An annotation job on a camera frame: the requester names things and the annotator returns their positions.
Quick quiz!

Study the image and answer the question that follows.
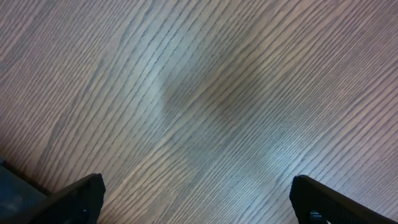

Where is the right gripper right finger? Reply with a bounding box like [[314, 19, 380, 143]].
[[289, 175, 397, 224]]

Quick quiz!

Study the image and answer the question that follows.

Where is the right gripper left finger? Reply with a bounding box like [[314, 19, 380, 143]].
[[1, 174, 106, 224]]

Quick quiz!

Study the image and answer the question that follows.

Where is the clear plastic storage bin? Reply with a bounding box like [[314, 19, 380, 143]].
[[1, 157, 47, 220]]

